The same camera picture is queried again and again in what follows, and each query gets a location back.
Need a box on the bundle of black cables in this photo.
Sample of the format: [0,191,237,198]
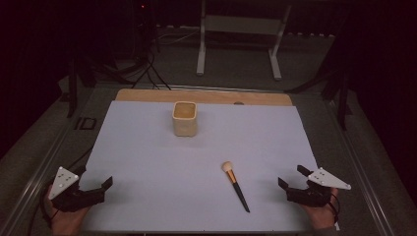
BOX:
[97,6,172,91]

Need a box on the white table sheet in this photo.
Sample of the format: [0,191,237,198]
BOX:
[80,99,319,233]

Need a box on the person's left hand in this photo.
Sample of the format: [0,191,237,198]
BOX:
[43,185,91,236]

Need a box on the person's right hand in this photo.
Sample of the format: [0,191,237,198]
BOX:
[301,188,338,230]

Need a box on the cream square cup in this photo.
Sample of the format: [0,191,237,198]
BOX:
[171,100,199,138]

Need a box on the black stand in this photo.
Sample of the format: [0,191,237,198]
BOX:
[284,65,351,132]
[67,48,99,119]

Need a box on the white cable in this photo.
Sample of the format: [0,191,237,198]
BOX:
[156,29,201,46]

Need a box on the black-handled makeup brush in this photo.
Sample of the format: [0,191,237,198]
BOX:
[220,160,251,213]

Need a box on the white metal stand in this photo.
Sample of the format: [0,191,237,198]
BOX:
[196,0,293,82]

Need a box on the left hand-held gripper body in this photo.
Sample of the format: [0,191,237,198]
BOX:
[48,166,106,212]

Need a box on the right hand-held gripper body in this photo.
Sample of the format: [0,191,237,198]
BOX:
[286,167,352,208]

